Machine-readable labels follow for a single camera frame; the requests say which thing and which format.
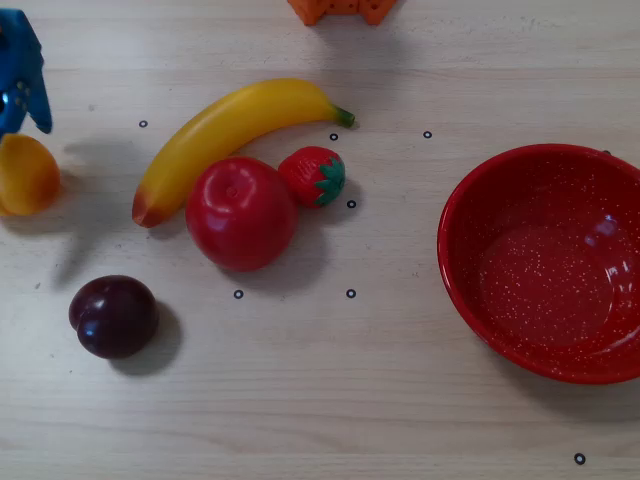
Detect red toy strawberry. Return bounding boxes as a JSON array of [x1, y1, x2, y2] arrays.
[[277, 145, 348, 210]]

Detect yellow toy banana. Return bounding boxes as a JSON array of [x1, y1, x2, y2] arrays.
[[131, 77, 357, 229]]

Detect yellow orange toy peach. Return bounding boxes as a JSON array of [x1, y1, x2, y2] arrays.
[[0, 133, 63, 218]]

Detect red toy apple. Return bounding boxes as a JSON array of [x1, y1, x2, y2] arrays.
[[185, 155, 301, 273]]

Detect dark purple toy plum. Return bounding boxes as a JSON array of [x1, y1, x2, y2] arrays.
[[68, 274, 161, 360]]

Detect red speckled enamel bowl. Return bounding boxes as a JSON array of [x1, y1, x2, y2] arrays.
[[436, 143, 640, 386]]

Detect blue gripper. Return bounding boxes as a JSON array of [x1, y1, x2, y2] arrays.
[[0, 8, 54, 139]]

